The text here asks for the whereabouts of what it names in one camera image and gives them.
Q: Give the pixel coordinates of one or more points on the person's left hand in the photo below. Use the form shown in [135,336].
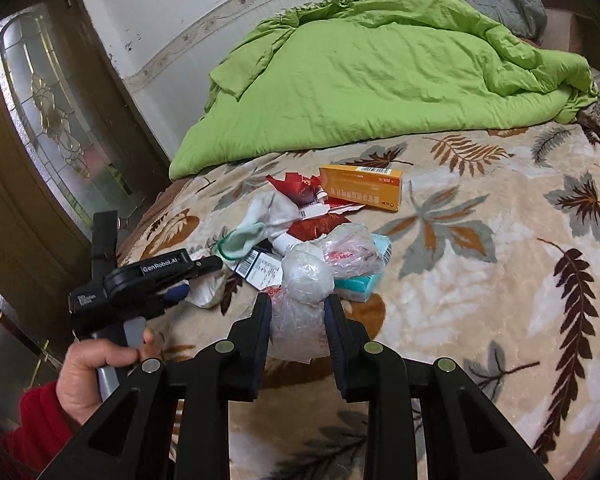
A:
[77,387]

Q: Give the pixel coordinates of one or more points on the red torn wrapper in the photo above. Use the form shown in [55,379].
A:
[319,214]

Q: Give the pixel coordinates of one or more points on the green quilt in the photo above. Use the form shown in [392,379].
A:
[344,71]

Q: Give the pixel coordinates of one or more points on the leaf pattern beige blanket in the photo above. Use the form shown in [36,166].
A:
[495,263]

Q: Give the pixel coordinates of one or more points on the white green sock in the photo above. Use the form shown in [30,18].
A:
[269,214]

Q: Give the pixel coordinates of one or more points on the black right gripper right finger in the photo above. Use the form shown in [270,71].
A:
[367,371]

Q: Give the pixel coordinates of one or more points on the clear plastic bag trash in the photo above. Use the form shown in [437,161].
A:
[310,272]

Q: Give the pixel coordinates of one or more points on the orange medicine box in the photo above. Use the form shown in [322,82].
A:
[370,186]

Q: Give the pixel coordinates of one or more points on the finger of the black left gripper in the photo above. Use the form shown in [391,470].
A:
[205,266]

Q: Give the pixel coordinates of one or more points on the white barcode medicine box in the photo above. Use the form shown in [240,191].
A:
[260,269]

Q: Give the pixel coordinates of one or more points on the wooden glass panel door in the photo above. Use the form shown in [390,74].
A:
[72,144]

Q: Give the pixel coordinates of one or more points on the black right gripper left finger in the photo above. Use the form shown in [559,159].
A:
[228,371]

